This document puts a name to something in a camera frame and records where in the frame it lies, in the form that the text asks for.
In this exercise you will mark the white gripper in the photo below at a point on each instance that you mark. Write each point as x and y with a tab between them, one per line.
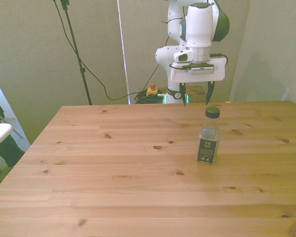
199	72

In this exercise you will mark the clear bottle with black label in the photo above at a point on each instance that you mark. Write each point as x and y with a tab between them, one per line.
208	140

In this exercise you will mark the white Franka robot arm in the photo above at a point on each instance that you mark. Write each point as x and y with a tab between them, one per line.
198	27

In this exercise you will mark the yellow emergency stop button box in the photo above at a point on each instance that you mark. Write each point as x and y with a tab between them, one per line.
152	90

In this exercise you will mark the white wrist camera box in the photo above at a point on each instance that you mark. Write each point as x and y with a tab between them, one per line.
183	56

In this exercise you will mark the white vertical wall strip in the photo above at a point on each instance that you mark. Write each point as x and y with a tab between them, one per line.
123	49

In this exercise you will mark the black camera stand pole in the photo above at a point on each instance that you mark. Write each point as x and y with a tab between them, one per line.
76	51

